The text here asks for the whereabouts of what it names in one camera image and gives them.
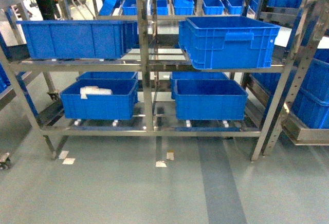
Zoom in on blue crate upper right shelf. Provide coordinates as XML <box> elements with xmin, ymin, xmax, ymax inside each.
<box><xmin>179</xmin><ymin>16</ymin><xmax>280</xmax><ymax>70</ymax></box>

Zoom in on blue crate lower left shelf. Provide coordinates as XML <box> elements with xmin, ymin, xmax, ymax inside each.
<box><xmin>60</xmin><ymin>79</ymin><xmax>138</xmax><ymax>120</ymax></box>

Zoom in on white foam pieces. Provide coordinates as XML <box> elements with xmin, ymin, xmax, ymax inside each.
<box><xmin>80</xmin><ymin>86</ymin><xmax>113</xmax><ymax>99</ymax></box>

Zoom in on blue crate lower right shelf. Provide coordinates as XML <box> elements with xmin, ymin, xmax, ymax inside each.
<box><xmin>174</xmin><ymin>80</ymin><xmax>248</xmax><ymax>120</ymax></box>

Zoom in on blue crate shelf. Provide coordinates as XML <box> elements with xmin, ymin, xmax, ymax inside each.
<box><xmin>174</xmin><ymin>80</ymin><xmax>248</xmax><ymax>120</ymax></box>
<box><xmin>60</xmin><ymin>79</ymin><xmax>138</xmax><ymax>120</ymax></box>
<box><xmin>179</xmin><ymin>16</ymin><xmax>280</xmax><ymax>70</ymax></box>
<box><xmin>19</xmin><ymin>20</ymin><xmax>138</xmax><ymax>60</ymax></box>

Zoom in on steel flow rack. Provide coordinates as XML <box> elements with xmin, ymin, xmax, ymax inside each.
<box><xmin>1</xmin><ymin>0</ymin><xmax>328</xmax><ymax>161</ymax></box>

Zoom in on blue crates right rack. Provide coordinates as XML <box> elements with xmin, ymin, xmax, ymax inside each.
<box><xmin>251</xmin><ymin>49</ymin><xmax>329</xmax><ymax>129</ymax></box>

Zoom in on blue crate behind lower right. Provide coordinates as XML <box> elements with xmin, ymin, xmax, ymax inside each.
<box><xmin>170</xmin><ymin>71</ymin><xmax>228</xmax><ymax>100</ymax></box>

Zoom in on blue crate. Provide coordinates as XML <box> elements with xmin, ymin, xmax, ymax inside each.
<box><xmin>76</xmin><ymin>72</ymin><xmax>138</xmax><ymax>80</ymax></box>
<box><xmin>170</xmin><ymin>71</ymin><xmax>228</xmax><ymax>100</ymax></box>

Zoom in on blue crate behind lower left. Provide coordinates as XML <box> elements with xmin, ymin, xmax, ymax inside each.
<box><xmin>76</xmin><ymin>72</ymin><xmax>138</xmax><ymax>80</ymax></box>

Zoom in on blue crate upper left shelf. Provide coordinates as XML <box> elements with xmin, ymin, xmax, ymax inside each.
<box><xmin>19</xmin><ymin>20</ymin><xmax>138</xmax><ymax>60</ymax></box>

